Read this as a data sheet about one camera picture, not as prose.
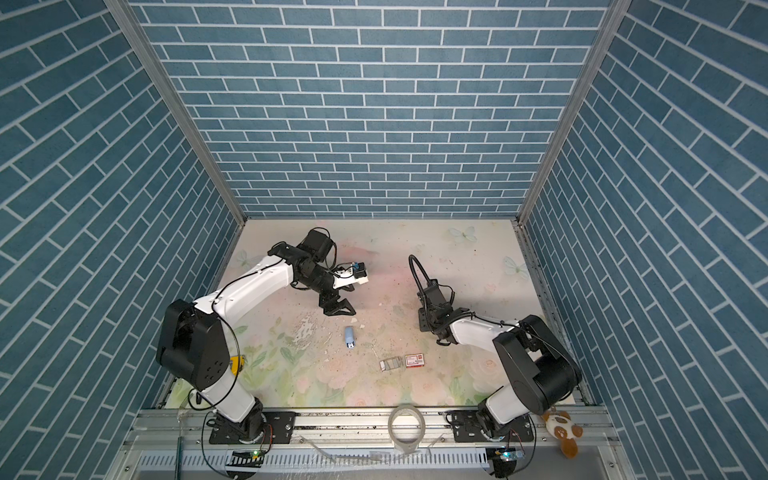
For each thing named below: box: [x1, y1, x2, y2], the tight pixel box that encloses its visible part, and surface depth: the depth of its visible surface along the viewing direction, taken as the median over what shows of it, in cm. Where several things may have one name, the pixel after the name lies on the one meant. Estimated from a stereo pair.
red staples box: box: [405, 353, 425, 368], surface depth 86 cm
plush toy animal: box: [541, 410, 584, 459], surface depth 72 cm
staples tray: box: [379, 356, 402, 372], surface depth 86 cm
